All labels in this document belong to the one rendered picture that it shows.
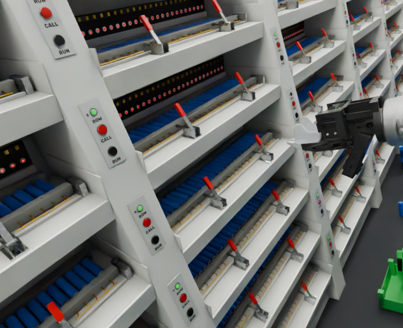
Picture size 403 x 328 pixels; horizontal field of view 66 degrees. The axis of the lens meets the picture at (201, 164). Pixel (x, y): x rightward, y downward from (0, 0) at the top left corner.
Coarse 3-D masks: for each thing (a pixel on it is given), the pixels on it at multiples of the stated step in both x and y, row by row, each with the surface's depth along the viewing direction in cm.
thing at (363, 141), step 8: (360, 136) 60; (368, 136) 60; (360, 144) 61; (368, 144) 61; (352, 152) 63; (360, 152) 62; (352, 160) 64; (360, 160) 63; (344, 168) 66; (352, 168) 65; (360, 168) 65; (352, 176) 66
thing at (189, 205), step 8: (264, 136) 108; (256, 144) 103; (264, 144) 106; (248, 152) 99; (240, 160) 96; (232, 168) 92; (216, 176) 89; (224, 176) 90; (216, 184) 88; (200, 192) 84; (208, 192) 85; (216, 192) 85; (192, 200) 81; (200, 200) 83; (184, 208) 78; (192, 208) 81; (168, 216) 76; (176, 216) 76; (184, 216) 79
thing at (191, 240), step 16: (240, 128) 114; (256, 128) 115; (272, 128) 111; (288, 128) 107; (288, 144) 105; (272, 160) 98; (176, 176) 91; (240, 176) 92; (256, 176) 91; (224, 192) 86; (240, 192) 86; (256, 192) 92; (208, 208) 81; (224, 208) 80; (240, 208) 86; (176, 224) 77; (192, 224) 77; (208, 224) 76; (224, 224) 81; (176, 240) 67; (192, 240) 72; (208, 240) 76; (192, 256) 72
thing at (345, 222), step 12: (360, 180) 173; (372, 180) 170; (360, 192) 169; (372, 192) 171; (348, 204) 161; (360, 204) 160; (336, 216) 152; (348, 216) 154; (360, 216) 154; (336, 228) 148; (348, 228) 145; (336, 240) 142; (348, 240) 142
